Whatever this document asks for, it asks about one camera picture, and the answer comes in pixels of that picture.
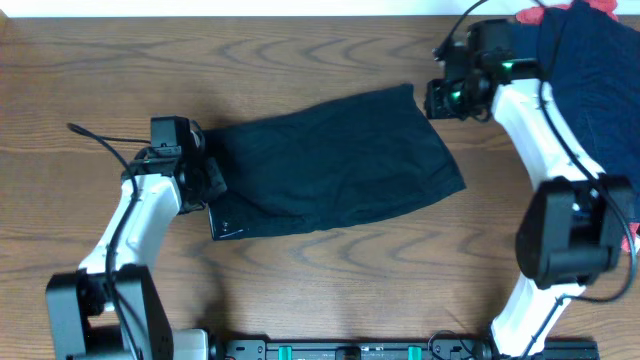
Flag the black shorts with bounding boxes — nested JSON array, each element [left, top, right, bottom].
[[204, 84, 466, 240]]

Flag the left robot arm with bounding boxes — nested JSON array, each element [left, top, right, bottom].
[[45, 116, 227, 360]]

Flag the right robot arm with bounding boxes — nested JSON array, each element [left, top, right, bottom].
[[424, 20, 633, 359]]

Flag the red garment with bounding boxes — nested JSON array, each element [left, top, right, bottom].
[[514, 0, 640, 254]]

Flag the navy blue garment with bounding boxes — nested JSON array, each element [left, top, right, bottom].
[[509, 0, 640, 221]]

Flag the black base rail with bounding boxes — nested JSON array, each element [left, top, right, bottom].
[[172, 327, 600, 360]]

